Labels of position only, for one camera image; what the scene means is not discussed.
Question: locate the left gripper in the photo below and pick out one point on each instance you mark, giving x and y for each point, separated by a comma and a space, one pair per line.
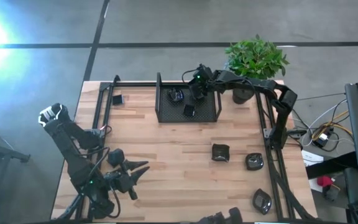
121, 182

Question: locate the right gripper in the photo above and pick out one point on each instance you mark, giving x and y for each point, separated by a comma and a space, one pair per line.
199, 90

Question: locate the round wavy black plate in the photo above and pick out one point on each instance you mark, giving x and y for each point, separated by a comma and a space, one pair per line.
176, 95

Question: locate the square wavy black plate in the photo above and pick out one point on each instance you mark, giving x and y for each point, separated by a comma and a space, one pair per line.
220, 152

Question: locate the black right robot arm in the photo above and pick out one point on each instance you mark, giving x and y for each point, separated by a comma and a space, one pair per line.
259, 84

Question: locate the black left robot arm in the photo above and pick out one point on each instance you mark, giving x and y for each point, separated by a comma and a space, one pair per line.
70, 155

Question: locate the green potted plant black pot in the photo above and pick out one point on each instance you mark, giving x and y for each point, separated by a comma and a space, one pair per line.
253, 59

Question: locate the rounded square black plate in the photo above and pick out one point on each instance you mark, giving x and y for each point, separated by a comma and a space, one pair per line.
254, 161

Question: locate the black power strip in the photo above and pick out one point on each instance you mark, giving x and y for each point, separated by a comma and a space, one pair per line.
295, 133

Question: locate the oval black plate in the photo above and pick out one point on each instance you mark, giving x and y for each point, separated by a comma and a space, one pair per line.
262, 201

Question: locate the white paper sheet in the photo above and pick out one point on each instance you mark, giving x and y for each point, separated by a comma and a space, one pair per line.
311, 157

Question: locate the black and white power adapter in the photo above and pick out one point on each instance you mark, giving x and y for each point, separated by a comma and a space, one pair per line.
322, 139

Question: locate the small red object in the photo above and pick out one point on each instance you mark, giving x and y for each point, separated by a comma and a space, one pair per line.
324, 181

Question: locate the small black object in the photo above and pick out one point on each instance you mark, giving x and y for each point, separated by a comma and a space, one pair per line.
331, 193

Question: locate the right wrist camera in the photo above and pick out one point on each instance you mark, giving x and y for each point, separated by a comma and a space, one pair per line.
204, 73

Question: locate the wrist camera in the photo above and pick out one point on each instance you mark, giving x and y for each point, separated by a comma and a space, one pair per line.
204, 73
116, 157

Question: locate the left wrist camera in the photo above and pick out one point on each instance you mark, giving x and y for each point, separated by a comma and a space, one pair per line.
116, 157

